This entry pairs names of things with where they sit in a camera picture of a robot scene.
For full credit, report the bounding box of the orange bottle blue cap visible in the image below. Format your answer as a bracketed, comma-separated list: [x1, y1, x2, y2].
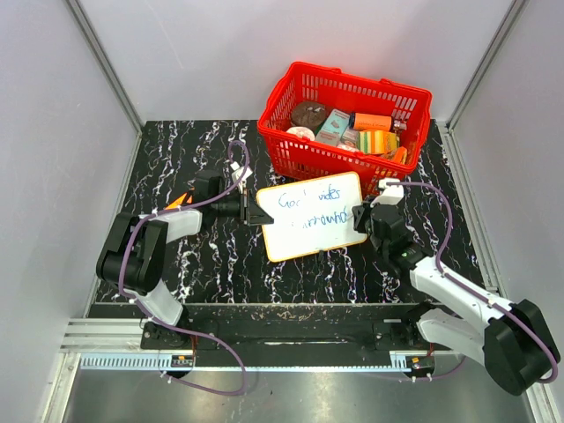
[349, 113, 393, 131]

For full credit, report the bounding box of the wrist camera white grey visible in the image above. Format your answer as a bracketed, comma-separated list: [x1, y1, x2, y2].
[230, 161, 253, 193]
[370, 178, 404, 208]

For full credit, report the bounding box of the striped sponge pack in basket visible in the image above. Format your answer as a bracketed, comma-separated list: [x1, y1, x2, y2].
[359, 130, 399, 155]

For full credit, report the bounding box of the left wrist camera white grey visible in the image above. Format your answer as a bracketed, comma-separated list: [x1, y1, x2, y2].
[230, 161, 253, 193]

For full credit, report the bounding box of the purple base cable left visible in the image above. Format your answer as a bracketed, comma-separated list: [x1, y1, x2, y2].
[160, 328, 249, 397]

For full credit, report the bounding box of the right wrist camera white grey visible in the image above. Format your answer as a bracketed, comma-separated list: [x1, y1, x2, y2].
[370, 178, 404, 208]

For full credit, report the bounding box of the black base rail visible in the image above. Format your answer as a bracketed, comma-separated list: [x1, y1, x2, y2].
[140, 304, 430, 370]

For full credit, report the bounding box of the white board yellow frame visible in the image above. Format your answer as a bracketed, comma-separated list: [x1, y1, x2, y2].
[256, 172, 367, 263]

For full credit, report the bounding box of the teal white small box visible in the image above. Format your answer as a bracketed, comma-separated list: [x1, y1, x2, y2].
[315, 108, 350, 146]

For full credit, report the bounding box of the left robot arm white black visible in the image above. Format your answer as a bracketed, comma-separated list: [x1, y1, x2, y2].
[96, 169, 274, 349]

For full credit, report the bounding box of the red plastic shopping basket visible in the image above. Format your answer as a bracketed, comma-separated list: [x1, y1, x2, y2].
[257, 62, 433, 195]

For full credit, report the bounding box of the brown round chocolate item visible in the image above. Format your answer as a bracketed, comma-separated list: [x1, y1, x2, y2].
[290, 100, 328, 131]

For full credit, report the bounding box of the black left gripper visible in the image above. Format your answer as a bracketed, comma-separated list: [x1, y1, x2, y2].
[212, 189, 273, 226]

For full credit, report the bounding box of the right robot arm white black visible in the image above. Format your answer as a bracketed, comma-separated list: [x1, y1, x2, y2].
[352, 202, 560, 396]

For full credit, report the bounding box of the pink white round item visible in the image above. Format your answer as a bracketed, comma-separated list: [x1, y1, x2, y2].
[286, 126, 315, 141]

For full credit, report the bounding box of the orange green sponge pack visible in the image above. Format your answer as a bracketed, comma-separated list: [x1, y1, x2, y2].
[166, 190, 192, 210]

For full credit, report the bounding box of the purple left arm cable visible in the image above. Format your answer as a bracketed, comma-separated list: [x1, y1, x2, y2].
[117, 140, 250, 331]

